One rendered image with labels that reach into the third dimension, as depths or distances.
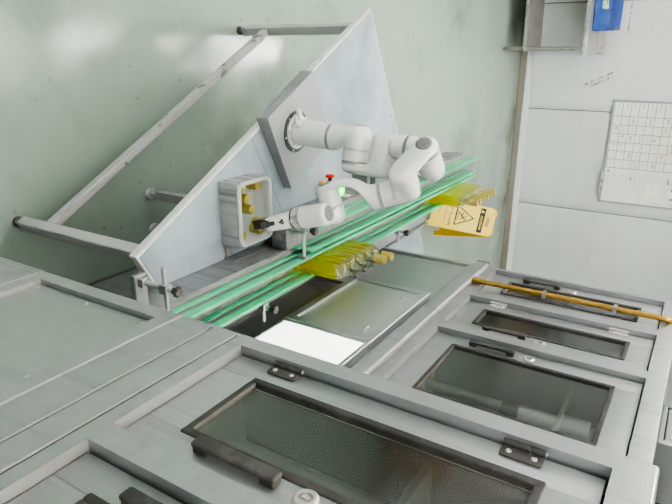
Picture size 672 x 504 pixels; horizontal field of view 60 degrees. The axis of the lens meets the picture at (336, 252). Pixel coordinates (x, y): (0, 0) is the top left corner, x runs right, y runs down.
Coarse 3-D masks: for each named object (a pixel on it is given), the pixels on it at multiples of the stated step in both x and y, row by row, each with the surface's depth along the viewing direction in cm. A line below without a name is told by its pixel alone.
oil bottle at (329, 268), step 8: (304, 264) 216; (312, 264) 214; (320, 264) 212; (328, 264) 210; (336, 264) 209; (344, 264) 210; (304, 272) 217; (312, 272) 215; (320, 272) 213; (328, 272) 211; (336, 272) 209
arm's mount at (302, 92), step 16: (304, 80) 218; (288, 96) 211; (304, 96) 220; (272, 112) 206; (288, 112) 213; (304, 112) 222; (320, 112) 232; (272, 128) 207; (272, 144) 212; (288, 144) 217; (288, 160) 220; (304, 160) 229; (288, 176) 222
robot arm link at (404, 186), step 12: (420, 144) 183; (432, 144) 182; (408, 156) 182; (420, 156) 181; (432, 156) 183; (396, 168) 182; (408, 168) 180; (396, 180) 181; (408, 180) 180; (384, 192) 188; (396, 192) 186; (408, 192) 184; (420, 192) 190; (384, 204) 189; (396, 204) 190
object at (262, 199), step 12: (252, 180) 197; (264, 180) 205; (240, 192) 193; (252, 192) 209; (264, 192) 207; (240, 204) 194; (252, 204) 210; (264, 204) 208; (240, 216) 195; (252, 216) 211; (264, 216) 210; (240, 228) 196; (264, 228) 212; (240, 240) 197; (252, 240) 203
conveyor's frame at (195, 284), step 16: (448, 160) 335; (352, 192) 259; (256, 256) 207; (272, 256) 208; (208, 272) 192; (224, 272) 192; (240, 272) 194; (192, 288) 180; (208, 288) 182; (160, 304) 168; (176, 304) 171
